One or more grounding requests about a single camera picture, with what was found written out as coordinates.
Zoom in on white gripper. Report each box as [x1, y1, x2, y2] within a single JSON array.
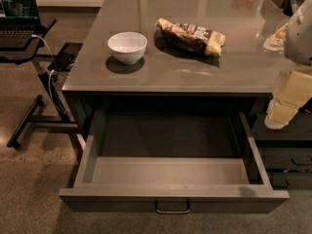
[[264, 64, 312, 130]]

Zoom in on grey top drawer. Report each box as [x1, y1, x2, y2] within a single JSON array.
[[59, 109, 290, 214]]

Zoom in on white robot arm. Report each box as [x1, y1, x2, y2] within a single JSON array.
[[263, 0, 312, 130]]

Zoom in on dark lower right drawers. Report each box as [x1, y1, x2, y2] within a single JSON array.
[[251, 112, 312, 189]]

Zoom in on brown chip bag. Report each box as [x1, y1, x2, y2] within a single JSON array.
[[156, 19, 226, 57]]

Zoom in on grey counter cabinet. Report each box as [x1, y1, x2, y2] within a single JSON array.
[[61, 0, 312, 141]]

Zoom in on white ceramic bowl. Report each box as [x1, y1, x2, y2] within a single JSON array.
[[107, 32, 147, 64]]

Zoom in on black smartphone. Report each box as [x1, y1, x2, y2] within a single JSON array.
[[48, 52, 74, 71]]

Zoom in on black laptop stand table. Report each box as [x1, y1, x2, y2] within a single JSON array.
[[0, 16, 83, 149]]

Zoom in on black laptop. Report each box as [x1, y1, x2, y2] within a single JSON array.
[[0, 0, 41, 51]]

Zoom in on metal drawer handle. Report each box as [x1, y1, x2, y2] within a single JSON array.
[[155, 202, 190, 215]]

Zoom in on white charging cable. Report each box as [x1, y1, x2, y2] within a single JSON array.
[[30, 33, 67, 115]]

